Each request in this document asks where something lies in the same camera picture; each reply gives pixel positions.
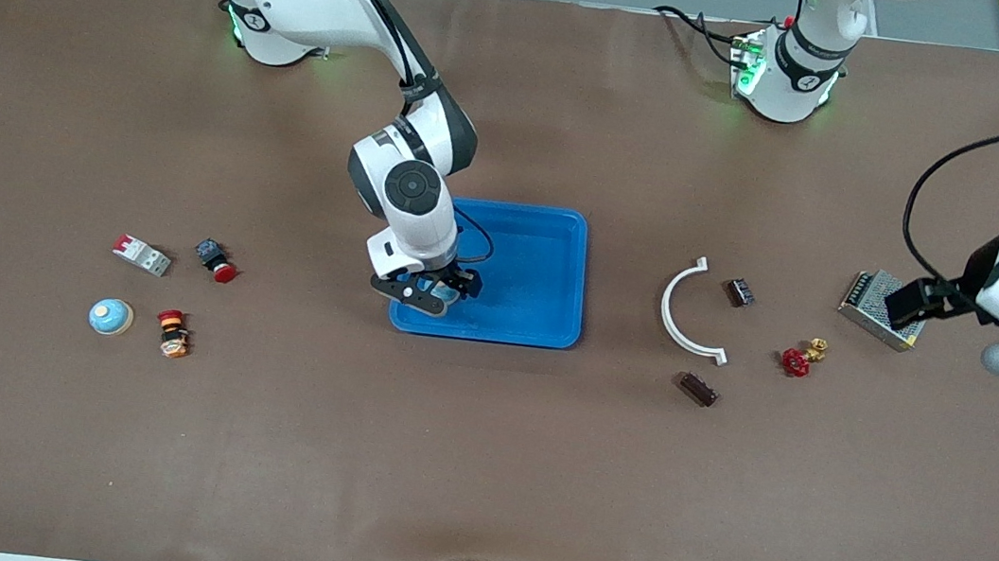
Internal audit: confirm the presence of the blue round bell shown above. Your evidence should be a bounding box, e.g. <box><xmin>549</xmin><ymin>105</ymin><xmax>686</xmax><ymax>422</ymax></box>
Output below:
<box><xmin>86</xmin><ymin>295</ymin><xmax>136</xmax><ymax>340</ymax></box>
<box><xmin>420</xmin><ymin>275</ymin><xmax>465</xmax><ymax>310</ymax></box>

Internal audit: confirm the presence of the short black capacitor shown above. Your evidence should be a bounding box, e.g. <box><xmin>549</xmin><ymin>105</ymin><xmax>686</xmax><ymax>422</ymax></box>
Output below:
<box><xmin>723</xmin><ymin>276</ymin><xmax>758</xmax><ymax>309</ymax></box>

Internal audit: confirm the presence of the long black capacitor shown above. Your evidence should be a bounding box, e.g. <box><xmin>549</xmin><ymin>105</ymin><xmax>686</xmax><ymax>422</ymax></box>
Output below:
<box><xmin>676</xmin><ymin>372</ymin><xmax>721</xmax><ymax>409</ymax></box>

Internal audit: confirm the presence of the metal mesh power supply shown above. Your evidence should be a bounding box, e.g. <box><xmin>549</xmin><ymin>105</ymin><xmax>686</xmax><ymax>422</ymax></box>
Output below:
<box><xmin>833</xmin><ymin>265</ymin><xmax>939</xmax><ymax>356</ymax></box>

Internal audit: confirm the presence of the blue plastic tray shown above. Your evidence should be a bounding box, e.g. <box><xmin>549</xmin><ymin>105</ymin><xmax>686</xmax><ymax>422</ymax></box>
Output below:
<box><xmin>386</xmin><ymin>188</ymin><xmax>597</xmax><ymax>354</ymax></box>

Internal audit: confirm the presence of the brown table mat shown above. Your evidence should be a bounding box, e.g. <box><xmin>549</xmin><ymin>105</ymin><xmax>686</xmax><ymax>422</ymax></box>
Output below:
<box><xmin>0</xmin><ymin>0</ymin><xmax>999</xmax><ymax>561</ymax></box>

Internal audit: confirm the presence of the black red push button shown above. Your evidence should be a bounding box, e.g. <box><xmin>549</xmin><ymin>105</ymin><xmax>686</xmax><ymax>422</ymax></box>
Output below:
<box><xmin>191</xmin><ymin>236</ymin><xmax>242</xmax><ymax>286</ymax></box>

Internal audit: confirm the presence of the red orange emergency stop button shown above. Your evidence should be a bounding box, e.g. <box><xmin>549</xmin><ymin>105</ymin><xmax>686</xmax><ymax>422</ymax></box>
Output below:
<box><xmin>151</xmin><ymin>307</ymin><xmax>195</xmax><ymax>362</ymax></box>

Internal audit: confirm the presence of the white red circuit breaker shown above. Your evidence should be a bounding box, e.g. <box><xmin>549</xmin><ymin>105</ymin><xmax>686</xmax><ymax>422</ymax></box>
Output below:
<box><xmin>109</xmin><ymin>233</ymin><xmax>175</xmax><ymax>279</ymax></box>

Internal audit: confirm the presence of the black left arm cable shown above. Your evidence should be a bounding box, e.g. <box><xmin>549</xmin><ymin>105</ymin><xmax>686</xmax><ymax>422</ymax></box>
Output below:
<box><xmin>896</xmin><ymin>108</ymin><xmax>999</xmax><ymax>295</ymax></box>

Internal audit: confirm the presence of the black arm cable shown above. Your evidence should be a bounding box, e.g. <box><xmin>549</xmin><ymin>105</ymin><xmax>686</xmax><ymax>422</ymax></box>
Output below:
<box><xmin>280</xmin><ymin>0</ymin><xmax>527</xmax><ymax>272</ymax></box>
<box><xmin>896</xmin><ymin>108</ymin><xmax>999</xmax><ymax>295</ymax></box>

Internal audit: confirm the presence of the brass valve red handle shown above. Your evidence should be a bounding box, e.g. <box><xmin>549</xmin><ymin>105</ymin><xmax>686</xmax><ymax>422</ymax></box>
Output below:
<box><xmin>780</xmin><ymin>334</ymin><xmax>831</xmax><ymax>381</ymax></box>

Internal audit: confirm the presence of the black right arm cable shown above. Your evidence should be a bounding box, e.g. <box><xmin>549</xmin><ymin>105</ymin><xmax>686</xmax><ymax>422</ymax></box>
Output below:
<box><xmin>280</xmin><ymin>0</ymin><xmax>527</xmax><ymax>272</ymax></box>

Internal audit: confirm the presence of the white half-ring pipe clamp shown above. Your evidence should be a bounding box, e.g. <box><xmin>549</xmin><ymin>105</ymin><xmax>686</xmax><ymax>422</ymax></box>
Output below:
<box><xmin>653</xmin><ymin>253</ymin><xmax>740</xmax><ymax>367</ymax></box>

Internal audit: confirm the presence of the black base cable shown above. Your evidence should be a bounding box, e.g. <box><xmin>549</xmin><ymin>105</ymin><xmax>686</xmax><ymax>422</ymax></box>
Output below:
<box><xmin>647</xmin><ymin>2</ymin><xmax>757</xmax><ymax>72</ymax></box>

